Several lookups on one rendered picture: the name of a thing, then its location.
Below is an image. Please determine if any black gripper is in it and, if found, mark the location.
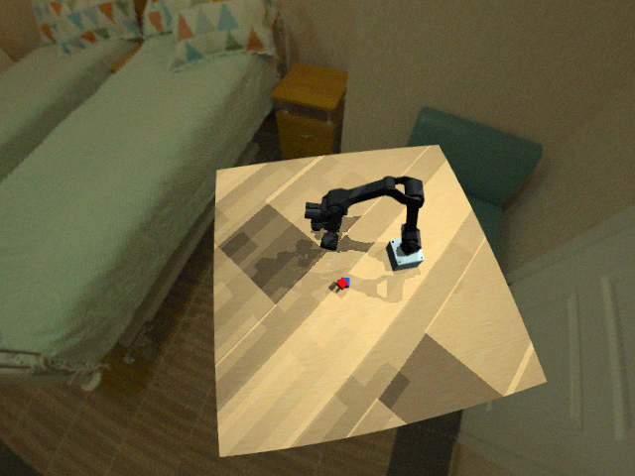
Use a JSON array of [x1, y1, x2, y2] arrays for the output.
[[320, 218, 342, 251]]

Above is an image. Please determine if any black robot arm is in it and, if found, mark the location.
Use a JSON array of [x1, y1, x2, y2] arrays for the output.
[[305, 176, 425, 257]]

